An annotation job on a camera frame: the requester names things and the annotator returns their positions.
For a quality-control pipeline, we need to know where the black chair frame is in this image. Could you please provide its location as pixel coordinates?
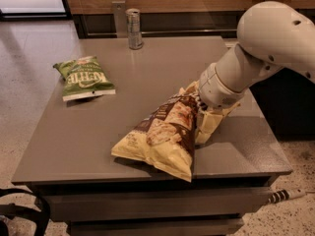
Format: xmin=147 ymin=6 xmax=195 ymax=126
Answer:
xmin=0 ymin=188 xmax=50 ymax=236

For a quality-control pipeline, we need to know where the silver redbull can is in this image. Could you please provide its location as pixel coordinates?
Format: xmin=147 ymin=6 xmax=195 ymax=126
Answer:
xmin=125 ymin=8 xmax=143 ymax=50

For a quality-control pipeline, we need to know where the striped cable plug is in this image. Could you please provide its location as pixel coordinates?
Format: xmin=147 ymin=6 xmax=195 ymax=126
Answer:
xmin=267 ymin=189 xmax=315 ymax=205

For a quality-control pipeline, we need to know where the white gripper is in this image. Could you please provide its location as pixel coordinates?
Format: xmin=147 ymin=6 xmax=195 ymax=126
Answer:
xmin=179 ymin=63 xmax=244 ymax=145

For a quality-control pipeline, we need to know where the brown chip bag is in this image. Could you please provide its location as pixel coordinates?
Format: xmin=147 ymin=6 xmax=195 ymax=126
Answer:
xmin=111 ymin=90 xmax=201 ymax=182

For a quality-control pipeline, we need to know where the green chip bag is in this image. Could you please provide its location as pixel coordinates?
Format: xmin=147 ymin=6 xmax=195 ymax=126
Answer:
xmin=53 ymin=56 xmax=116 ymax=101

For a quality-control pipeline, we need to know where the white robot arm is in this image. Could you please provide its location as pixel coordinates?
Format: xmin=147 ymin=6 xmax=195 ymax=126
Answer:
xmin=185 ymin=1 xmax=315 ymax=145

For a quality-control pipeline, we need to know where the left metal bracket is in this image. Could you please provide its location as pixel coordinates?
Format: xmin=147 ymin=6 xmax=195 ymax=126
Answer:
xmin=112 ymin=0 xmax=127 ymax=38

